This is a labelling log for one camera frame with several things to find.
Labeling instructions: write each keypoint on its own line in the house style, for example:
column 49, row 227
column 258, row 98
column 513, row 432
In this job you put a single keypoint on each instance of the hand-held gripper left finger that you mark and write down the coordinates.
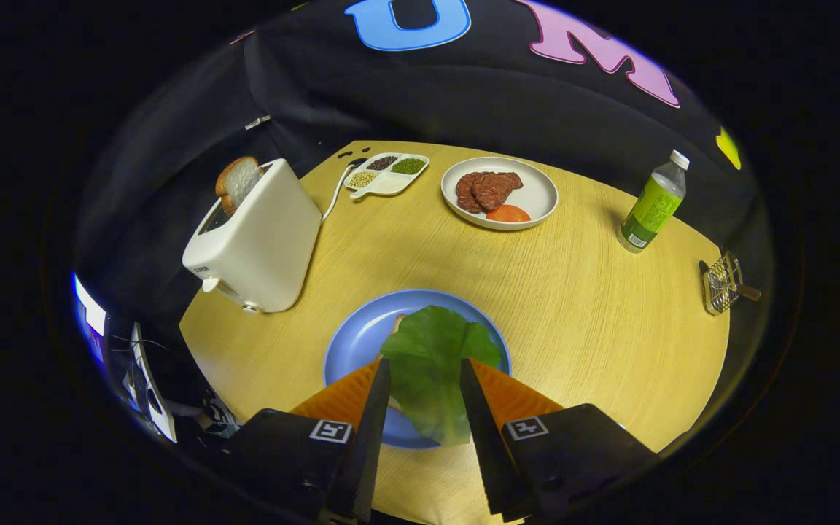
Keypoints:
column 372, row 437

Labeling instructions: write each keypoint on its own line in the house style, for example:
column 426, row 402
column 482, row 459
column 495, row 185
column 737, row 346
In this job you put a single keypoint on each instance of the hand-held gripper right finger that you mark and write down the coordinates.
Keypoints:
column 485, row 452

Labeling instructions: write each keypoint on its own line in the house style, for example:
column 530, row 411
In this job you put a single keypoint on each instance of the green lettuce leaf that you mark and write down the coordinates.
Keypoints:
column 427, row 364

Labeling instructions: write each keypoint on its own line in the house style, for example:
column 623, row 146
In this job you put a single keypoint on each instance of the bread slice with brown crust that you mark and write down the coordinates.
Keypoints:
column 238, row 182

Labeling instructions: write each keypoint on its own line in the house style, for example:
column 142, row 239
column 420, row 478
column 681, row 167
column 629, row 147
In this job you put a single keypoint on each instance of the blue plate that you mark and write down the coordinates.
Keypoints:
column 358, row 339

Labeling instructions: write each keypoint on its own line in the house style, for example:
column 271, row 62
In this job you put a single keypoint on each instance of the bread slice under lettuce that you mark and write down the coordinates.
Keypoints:
column 397, row 322

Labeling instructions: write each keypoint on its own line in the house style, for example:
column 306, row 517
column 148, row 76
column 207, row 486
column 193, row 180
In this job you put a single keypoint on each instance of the white-edged monitor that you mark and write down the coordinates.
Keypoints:
column 152, row 401

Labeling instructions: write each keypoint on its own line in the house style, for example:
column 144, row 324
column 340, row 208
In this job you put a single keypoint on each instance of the white toaster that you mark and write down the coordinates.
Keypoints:
column 267, row 233

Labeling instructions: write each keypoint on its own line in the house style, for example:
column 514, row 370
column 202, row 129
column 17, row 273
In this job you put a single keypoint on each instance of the red tomato slice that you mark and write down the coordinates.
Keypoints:
column 509, row 214

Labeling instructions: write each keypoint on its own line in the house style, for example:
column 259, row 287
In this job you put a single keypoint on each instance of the white divided seasoning dish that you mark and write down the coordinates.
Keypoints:
column 387, row 184

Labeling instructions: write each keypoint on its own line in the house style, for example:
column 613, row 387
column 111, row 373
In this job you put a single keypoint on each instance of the brown meat patty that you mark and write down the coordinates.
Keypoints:
column 496, row 188
column 465, row 195

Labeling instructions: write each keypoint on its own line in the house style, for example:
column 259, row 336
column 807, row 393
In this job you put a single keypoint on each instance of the round white plate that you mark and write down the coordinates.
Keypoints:
column 537, row 193

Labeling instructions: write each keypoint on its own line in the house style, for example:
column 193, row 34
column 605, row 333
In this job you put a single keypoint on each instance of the clear bottle with green label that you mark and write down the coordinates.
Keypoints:
column 652, row 208

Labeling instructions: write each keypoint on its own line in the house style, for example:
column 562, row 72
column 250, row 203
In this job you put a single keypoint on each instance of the lit display screen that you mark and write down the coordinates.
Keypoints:
column 90, row 313

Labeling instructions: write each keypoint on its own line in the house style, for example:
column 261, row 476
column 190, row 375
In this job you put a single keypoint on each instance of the silver cloth clip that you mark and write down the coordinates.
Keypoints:
column 258, row 122

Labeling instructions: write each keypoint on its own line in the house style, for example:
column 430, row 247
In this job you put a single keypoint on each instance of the orange cloth clip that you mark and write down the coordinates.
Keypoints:
column 241, row 36

